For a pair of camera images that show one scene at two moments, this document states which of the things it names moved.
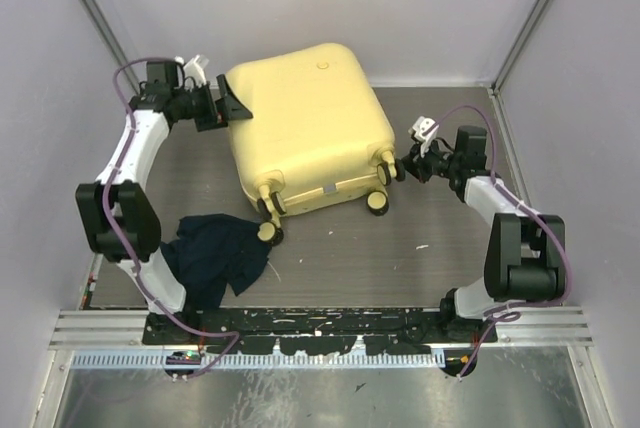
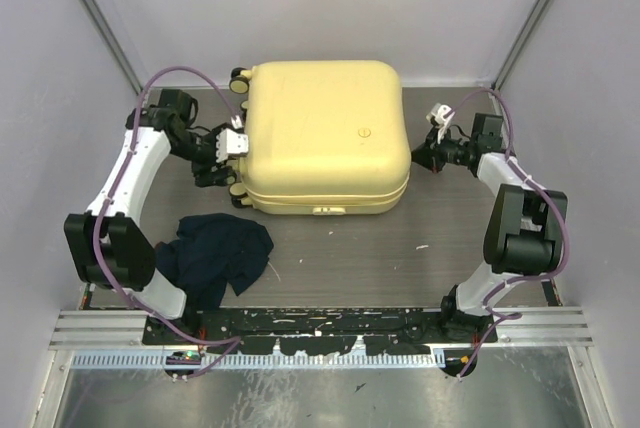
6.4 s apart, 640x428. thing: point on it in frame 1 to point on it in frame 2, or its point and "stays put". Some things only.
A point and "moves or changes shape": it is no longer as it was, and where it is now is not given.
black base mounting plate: x=294 y=331 stays put
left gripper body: x=199 y=105 to x=203 y=150
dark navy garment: x=211 y=251 stays put
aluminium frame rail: x=540 y=329 stays put
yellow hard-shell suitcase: x=318 y=130 moves or changes shape
